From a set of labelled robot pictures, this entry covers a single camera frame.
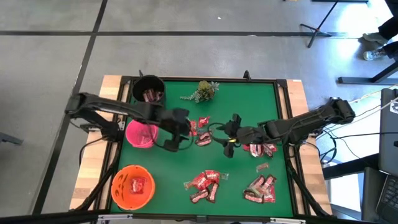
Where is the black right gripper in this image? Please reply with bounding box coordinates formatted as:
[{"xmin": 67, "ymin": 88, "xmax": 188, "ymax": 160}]
[{"xmin": 215, "ymin": 113, "xmax": 251, "ymax": 159}]

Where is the black pumpkin bucket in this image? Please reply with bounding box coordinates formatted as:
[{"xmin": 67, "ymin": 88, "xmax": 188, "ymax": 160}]
[{"xmin": 132, "ymin": 74, "xmax": 167, "ymax": 108}]

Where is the black laptop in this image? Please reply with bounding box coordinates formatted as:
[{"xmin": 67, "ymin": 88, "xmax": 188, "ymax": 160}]
[{"xmin": 361, "ymin": 166, "xmax": 398, "ymax": 223}]

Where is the green felt table mat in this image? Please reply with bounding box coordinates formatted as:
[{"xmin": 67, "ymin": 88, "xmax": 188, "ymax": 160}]
[{"xmin": 110, "ymin": 80, "xmax": 295, "ymax": 218}]

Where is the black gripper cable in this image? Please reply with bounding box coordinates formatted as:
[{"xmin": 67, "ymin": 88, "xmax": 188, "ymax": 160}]
[
  {"xmin": 154, "ymin": 132, "xmax": 194, "ymax": 151},
  {"xmin": 207, "ymin": 122, "xmax": 226, "ymax": 141}
]

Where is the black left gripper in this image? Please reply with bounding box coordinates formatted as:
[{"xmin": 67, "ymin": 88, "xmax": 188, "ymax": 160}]
[{"xmin": 161, "ymin": 108, "xmax": 191, "ymax": 153}]

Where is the pink pumpkin bucket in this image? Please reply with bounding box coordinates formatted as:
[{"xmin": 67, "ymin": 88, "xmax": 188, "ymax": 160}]
[{"xmin": 125, "ymin": 119, "xmax": 159, "ymax": 149}]

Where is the orange pumpkin bucket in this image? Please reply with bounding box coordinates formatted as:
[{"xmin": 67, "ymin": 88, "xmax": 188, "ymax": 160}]
[{"xmin": 111, "ymin": 164, "xmax": 156, "ymax": 212}]

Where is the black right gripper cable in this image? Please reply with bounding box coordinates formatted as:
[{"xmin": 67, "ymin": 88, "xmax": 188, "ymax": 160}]
[{"xmin": 207, "ymin": 122, "xmax": 226, "ymax": 141}]

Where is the small potted green plant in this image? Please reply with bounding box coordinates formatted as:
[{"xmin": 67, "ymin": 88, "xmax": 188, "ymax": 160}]
[{"xmin": 180, "ymin": 80, "xmax": 221, "ymax": 103}]

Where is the grey computer case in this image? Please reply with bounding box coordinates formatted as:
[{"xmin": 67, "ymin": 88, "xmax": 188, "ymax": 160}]
[{"xmin": 377, "ymin": 88, "xmax": 398, "ymax": 177}]

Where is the white red candy wrapper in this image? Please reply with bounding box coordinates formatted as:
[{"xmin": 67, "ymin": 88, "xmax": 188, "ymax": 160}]
[{"xmin": 250, "ymin": 143, "xmax": 262, "ymax": 158}]

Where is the black tripod stand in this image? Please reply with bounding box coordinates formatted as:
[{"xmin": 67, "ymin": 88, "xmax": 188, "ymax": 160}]
[{"xmin": 299, "ymin": 0, "xmax": 340, "ymax": 49}]

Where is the person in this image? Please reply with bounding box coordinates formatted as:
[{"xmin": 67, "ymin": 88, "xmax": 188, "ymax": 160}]
[{"xmin": 362, "ymin": 0, "xmax": 398, "ymax": 62}]

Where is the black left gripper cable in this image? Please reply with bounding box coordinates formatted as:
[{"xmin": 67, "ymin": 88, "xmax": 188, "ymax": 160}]
[{"xmin": 154, "ymin": 132, "xmax": 194, "ymax": 151}]

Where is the black aluminium rig frame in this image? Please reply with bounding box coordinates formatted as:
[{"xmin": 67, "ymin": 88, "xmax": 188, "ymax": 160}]
[{"xmin": 70, "ymin": 70, "xmax": 333, "ymax": 224}]

